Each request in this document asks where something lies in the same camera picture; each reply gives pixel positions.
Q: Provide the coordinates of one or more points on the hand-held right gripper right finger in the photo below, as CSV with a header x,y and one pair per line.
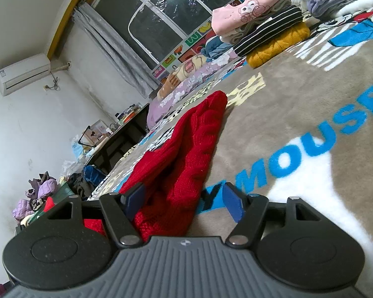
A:
x,y
234,205

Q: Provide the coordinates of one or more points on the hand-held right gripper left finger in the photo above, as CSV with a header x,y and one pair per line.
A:
x,y
133,200

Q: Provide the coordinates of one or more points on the red knit sweater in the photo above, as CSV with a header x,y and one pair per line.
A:
x,y
180,161

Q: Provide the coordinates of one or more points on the dark clothes pile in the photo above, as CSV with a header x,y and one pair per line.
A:
x,y
79,187

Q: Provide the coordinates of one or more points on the blue backpack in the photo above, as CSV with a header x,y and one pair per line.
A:
x,y
94,177

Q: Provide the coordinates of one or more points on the dark wooden desk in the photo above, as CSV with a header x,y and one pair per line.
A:
x,y
124,136

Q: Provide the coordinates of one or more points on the blue plastic bag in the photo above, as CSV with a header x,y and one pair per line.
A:
x,y
77,152

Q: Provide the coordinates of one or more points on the cardboard box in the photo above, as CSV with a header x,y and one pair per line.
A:
x,y
90,136

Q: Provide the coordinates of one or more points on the red and green knit garment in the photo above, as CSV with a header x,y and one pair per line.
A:
x,y
49,204

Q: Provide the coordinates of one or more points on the assorted desk items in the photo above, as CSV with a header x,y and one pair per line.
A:
x,y
127,113

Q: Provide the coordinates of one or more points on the lavender puffer jacket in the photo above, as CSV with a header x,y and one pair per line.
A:
x,y
46,187
21,209

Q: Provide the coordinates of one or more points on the purple floral bed sheet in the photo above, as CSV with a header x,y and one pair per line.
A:
x,y
161,108

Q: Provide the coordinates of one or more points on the dark grey garment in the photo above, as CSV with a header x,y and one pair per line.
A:
x,y
39,180

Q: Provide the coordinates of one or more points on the cream plush toy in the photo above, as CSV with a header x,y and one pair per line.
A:
x,y
25,220

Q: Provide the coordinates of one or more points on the cartoon printed blanket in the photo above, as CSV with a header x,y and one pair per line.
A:
x,y
298,115

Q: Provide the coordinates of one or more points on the orange cartoon pillow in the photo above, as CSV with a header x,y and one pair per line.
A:
x,y
180,74

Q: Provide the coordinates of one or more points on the grey curtain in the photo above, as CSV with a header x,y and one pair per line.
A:
x,y
112,52

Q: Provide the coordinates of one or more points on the blue duvet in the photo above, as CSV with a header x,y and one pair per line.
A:
x,y
217,48

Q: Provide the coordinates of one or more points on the yellow knit sweater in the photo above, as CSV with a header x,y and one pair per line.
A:
x,y
276,48

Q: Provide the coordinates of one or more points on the white air conditioner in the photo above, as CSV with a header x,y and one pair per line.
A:
x,y
21,73

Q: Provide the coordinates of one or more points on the grey knit garment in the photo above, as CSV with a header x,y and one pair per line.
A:
x,y
241,32

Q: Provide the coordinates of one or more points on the black striped garment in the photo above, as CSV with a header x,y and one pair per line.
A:
x,y
267,34

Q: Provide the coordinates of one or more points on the window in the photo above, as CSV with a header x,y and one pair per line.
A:
x,y
174,15

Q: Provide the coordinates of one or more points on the pink printed sweatshirt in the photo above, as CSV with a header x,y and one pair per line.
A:
x,y
236,12

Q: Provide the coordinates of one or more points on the white arched tube frame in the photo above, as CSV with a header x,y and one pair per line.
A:
x,y
129,26

